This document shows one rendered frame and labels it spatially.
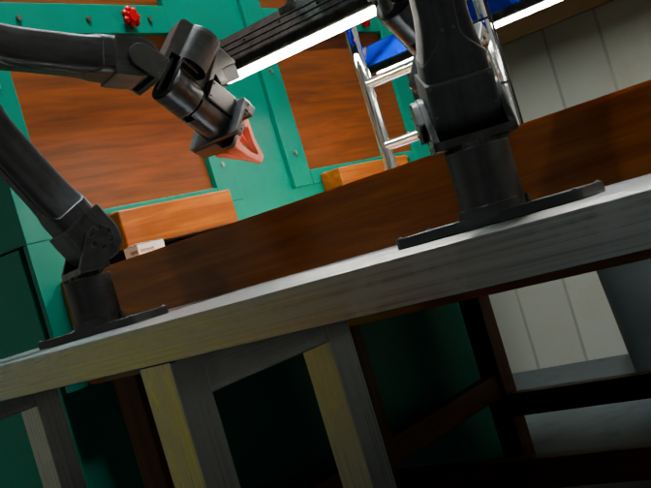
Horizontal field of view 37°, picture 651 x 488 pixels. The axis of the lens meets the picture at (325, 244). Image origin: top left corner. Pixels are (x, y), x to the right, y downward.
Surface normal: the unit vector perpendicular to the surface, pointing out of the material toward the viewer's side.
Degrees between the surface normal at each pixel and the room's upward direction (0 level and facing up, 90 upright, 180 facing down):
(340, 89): 90
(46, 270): 90
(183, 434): 90
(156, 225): 90
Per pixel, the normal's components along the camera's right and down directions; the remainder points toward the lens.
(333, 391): -0.57, 0.17
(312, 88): 0.76, -0.22
